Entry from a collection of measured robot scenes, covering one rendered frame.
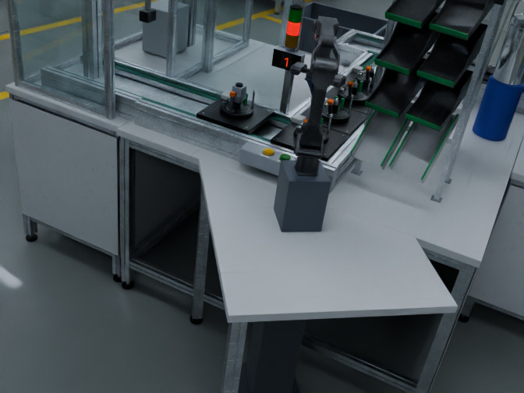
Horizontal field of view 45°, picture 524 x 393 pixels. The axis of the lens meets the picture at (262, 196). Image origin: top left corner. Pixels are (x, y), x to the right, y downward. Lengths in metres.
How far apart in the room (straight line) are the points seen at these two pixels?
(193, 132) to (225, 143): 0.15
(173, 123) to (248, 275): 0.89
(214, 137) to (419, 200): 0.83
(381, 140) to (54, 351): 1.62
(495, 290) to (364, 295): 1.34
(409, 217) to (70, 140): 1.50
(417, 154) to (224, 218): 0.74
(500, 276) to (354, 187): 0.99
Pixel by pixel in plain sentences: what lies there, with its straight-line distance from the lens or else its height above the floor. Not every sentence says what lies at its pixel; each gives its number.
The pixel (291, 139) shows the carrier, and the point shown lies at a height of 0.97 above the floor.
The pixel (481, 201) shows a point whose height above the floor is 0.86.
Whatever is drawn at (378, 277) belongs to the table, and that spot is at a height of 0.86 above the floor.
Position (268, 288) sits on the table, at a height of 0.86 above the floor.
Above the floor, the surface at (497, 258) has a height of 0.43.
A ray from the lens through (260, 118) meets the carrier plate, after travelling 2.57.
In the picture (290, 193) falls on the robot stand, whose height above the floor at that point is 1.01.
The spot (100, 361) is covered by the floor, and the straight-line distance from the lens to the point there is 2.81.
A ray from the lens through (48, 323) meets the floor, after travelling 2.99.
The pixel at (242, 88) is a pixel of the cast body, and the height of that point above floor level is 1.08.
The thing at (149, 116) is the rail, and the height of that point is 0.92.
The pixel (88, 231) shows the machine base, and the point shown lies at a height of 0.24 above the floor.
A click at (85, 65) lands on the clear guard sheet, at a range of 2.73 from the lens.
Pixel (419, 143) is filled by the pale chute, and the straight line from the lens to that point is 2.35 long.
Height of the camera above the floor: 2.08
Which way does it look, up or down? 33 degrees down
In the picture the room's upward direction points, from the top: 8 degrees clockwise
